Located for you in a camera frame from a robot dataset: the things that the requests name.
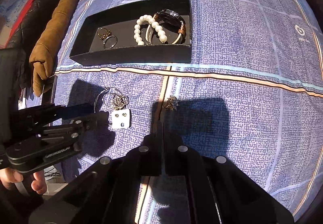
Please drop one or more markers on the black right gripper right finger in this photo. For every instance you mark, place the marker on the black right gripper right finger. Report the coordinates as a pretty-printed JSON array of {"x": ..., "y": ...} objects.
[{"x": 218, "y": 191}]

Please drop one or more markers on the black quilted leather jacket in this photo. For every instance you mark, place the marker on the black quilted leather jacket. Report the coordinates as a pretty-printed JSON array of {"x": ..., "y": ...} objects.
[{"x": 30, "y": 24}]

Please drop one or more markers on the small gold charm earring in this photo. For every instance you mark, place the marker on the small gold charm earring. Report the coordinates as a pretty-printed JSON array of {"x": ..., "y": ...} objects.
[{"x": 171, "y": 104}]

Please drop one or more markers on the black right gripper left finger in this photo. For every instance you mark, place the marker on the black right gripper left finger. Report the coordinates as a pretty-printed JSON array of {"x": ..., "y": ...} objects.
[{"x": 107, "y": 192}]

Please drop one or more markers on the silver hoop jewelry cluster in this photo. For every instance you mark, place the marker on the silver hoop jewelry cluster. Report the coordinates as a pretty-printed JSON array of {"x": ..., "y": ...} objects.
[{"x": 113, "y": 97}]

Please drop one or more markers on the blue checked bed cover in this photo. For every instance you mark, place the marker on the blue checked bed cover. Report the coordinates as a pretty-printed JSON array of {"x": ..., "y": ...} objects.
[{"x": 252, "y": 92}]

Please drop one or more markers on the white earring card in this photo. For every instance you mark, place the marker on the white earring card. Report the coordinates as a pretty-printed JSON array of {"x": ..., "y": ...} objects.
[{"x": 121, "y": 119}]

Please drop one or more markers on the tan suede cushion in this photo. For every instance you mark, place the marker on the tan suede cushion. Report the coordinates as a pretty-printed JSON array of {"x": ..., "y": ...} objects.
[{"x": 44, "y": 53}]

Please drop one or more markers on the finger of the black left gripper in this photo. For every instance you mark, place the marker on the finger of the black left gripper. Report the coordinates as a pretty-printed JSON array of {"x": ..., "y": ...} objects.
[
  {"x": 93, "y": 120},
  {"x": 32, "y": 119}
]

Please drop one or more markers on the black dial wristwatch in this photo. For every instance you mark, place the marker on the black dial wristwatch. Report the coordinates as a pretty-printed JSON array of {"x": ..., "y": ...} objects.
[{"x": 168, "y": 18}]

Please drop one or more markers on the black smartphone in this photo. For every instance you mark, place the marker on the black smartphone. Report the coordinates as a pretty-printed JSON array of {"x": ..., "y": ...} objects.
[{"x": 49, "y": 90}]

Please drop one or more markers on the black rectangular tray box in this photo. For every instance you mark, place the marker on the black rectangular tray box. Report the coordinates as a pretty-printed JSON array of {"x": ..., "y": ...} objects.
[{"x": 117, "y": 35}]

